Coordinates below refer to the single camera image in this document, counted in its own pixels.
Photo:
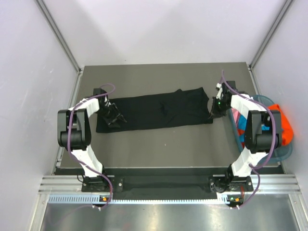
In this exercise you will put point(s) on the black t shirt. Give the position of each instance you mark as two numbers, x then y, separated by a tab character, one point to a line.
166	110

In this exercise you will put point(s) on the aluminium frame rail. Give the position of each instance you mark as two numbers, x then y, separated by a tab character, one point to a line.
269	184

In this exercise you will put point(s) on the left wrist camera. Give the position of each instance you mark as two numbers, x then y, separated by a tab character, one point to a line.
99	92

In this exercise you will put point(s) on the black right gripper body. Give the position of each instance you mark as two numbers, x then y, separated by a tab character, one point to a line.
219	109

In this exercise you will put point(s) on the orange t shirt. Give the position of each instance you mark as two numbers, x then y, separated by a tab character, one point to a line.
287	131

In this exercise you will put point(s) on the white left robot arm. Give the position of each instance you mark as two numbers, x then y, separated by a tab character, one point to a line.
74	134

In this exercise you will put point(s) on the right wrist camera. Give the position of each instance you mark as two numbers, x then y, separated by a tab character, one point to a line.
225	88

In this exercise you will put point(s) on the blue t shirt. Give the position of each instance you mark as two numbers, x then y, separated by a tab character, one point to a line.
243	125

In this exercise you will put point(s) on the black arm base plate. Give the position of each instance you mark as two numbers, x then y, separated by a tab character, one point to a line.
182	183

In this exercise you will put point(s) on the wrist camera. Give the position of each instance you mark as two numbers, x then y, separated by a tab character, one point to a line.
225	88
99	92

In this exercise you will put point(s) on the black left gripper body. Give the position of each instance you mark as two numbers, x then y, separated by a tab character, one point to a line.
110	114

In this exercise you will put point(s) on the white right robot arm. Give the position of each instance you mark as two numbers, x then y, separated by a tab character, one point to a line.
240	170

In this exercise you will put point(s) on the pink t shirt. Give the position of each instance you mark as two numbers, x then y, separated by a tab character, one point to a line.
239	119

